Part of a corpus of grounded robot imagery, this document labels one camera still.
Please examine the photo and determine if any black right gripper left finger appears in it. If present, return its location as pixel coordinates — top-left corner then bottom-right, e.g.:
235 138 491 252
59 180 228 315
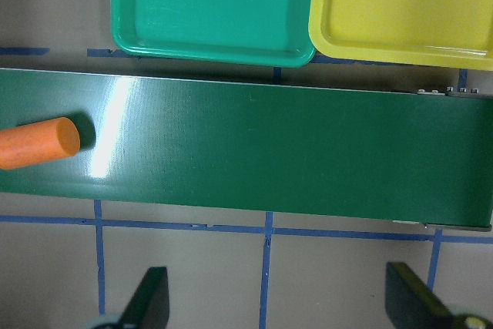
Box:
119 267 170 328

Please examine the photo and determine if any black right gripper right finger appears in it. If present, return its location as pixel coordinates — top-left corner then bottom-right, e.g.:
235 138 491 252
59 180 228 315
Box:
385 262 462 329

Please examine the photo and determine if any yellow plastic tray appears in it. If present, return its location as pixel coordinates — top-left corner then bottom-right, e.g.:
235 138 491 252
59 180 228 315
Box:
309 0 492 71

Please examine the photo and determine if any green plastic tray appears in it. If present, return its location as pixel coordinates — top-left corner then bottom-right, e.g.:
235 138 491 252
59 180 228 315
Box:
111 0 315 68

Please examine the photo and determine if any plain orange cylinder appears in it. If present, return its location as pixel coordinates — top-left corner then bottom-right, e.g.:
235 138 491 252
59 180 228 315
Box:
1 117 81 170

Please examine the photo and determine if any green conveyor belt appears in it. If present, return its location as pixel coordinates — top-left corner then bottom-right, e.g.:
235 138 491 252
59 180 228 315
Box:
1 69 492 228

